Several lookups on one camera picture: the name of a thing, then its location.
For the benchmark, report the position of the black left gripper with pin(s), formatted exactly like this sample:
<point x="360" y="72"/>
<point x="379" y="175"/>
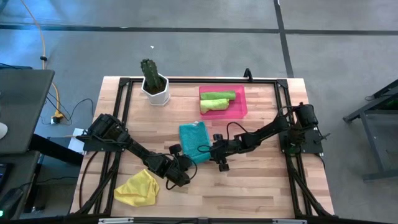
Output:
<point x="174" y="169"/>

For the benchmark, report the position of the silver table edge bracket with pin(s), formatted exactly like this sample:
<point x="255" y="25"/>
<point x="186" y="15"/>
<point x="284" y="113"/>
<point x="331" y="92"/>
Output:
<point x="289" y="221"/>
<point x="115" y="220"/>

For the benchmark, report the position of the white faceted plant pot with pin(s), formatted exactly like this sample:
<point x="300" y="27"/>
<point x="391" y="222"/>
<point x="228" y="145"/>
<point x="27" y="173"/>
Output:
<point x="158" y="96"/>

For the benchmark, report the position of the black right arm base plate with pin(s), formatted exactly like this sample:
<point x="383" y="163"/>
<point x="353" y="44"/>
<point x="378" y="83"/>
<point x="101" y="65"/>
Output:
<point x="311" y="146"/>

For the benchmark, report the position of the white paper sheet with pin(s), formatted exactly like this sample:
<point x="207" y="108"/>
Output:
<point x="76" y="140"/>

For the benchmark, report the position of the yellow microfiber towel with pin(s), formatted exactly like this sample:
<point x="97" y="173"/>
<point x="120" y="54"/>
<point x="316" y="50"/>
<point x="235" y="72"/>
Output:
<point x="136" y="189"/>

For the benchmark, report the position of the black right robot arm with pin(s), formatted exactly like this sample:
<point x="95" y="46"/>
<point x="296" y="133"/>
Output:
<point x="273" y="127"/>

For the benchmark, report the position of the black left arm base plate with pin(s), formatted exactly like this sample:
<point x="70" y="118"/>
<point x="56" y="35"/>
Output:
<point x="93" y="145"/>

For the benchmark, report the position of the pink translucent plastic basket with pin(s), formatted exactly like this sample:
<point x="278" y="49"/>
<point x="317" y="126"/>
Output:
<point x="239" y="105"/>

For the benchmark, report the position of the grey desk top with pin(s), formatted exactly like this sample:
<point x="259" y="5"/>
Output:
<point x="25" y="109"/>

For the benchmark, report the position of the yellow power plug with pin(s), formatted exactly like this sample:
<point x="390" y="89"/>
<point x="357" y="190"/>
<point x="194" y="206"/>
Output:
<point x="57" y="118"/>

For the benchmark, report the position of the dark metal cart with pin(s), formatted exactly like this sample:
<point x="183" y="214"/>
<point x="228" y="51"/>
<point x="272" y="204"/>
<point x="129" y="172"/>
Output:
<point x="373" y="140"/>

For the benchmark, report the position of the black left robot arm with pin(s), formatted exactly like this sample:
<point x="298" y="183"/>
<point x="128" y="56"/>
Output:
<point x="133" y="146"/>

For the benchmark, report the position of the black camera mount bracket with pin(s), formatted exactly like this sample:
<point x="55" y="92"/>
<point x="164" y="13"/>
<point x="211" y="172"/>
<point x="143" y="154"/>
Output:
<point x="247" y="74"/>

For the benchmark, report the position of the teal microfiber towel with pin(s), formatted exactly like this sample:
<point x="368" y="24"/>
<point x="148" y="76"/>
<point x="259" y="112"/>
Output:
<point x="194" y="140"/>

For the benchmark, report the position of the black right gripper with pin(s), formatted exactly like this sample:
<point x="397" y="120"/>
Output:
<point x="225" y="149"/>

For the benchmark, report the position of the green cactus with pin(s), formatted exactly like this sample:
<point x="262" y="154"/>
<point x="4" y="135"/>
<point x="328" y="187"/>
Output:
<point x="150" y="73"/>

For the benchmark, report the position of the lime green microfiber towel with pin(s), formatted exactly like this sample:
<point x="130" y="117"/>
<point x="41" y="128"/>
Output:
<point x="214" y="105"/>

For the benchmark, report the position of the black desk beam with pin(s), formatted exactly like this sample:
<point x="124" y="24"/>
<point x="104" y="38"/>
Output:
<point x="56" y="149"/>

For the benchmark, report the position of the white computer mouse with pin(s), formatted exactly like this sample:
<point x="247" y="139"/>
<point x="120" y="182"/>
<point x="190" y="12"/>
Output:
<point x="2" y="130"/>

